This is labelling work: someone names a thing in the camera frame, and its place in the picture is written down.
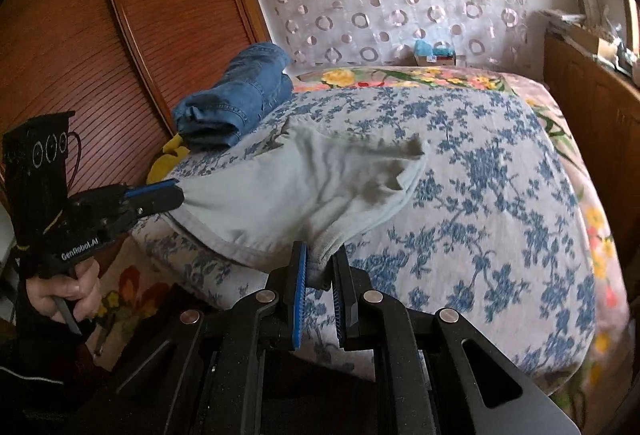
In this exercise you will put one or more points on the folded blue jeans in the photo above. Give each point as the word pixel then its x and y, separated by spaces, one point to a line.
pixel 240 95

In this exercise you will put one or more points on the flat cardboard box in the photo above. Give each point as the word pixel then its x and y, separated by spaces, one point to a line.
pixel 595 42

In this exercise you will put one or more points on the stack of papers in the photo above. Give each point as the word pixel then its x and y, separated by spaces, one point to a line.
pixel 562 20

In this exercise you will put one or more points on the wooden slatted wardrobe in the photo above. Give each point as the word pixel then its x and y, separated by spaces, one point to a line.
pixel 100 40

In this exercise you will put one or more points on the yellow plush cushion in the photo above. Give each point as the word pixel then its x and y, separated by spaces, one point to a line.
pixel 167 160

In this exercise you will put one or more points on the blue floral blanket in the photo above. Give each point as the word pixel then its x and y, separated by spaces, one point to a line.
pixel 475 225

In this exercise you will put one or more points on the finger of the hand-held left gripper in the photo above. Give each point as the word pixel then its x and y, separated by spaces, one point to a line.
pixel 160 204
pixel 152 188

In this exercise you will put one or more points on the grey pants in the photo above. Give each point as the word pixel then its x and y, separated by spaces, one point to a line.
pixel 280 195

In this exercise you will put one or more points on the person's left hand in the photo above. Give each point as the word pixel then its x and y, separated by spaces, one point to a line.
pixel 65 290

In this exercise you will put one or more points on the small cardboard box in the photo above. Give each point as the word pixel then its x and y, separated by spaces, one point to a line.
pixel 435 61

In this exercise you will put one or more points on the light blue plastic bag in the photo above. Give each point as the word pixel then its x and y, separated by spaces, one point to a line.
pixel 430 47

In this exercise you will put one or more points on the wooden cabinet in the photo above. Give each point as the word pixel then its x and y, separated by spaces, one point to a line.
pixel 595 115

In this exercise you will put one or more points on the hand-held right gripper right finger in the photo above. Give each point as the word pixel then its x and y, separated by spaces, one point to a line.
pixel 341 302

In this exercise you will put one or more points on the colourful flower blanket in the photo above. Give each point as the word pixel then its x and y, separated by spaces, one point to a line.
pixel 600 225

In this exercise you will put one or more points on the person's left forearm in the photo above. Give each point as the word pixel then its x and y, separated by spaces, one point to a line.
pixel 35 355

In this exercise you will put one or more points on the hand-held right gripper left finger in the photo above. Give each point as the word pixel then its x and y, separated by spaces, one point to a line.
pixel 298 297

